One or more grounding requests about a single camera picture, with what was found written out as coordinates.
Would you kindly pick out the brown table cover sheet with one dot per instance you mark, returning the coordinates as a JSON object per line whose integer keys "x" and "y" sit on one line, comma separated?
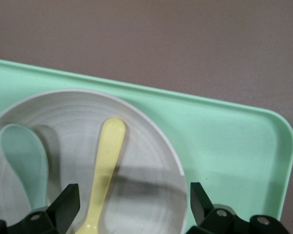
{"x": 146, "y": 36}

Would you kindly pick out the light green plastic spoon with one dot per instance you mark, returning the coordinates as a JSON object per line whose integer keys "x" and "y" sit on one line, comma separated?
{"x": 24, "y": 156}

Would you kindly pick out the yellow plastic fork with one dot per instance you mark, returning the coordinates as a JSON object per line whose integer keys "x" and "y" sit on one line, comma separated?
{"x": 107, "y": 158}

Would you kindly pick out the round beige plate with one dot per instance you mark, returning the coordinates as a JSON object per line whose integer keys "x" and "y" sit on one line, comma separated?
{"x": 141, "y": 195}

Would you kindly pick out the light green rectangular tray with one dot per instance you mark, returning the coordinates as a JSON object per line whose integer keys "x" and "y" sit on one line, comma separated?
{"x": 222, "y": 136}

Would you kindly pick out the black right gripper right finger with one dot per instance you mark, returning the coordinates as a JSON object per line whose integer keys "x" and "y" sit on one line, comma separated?
{"x": 217, "y": 221}

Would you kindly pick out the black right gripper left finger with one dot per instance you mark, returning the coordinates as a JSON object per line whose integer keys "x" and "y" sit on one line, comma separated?
{"x": 61, "y": 212}

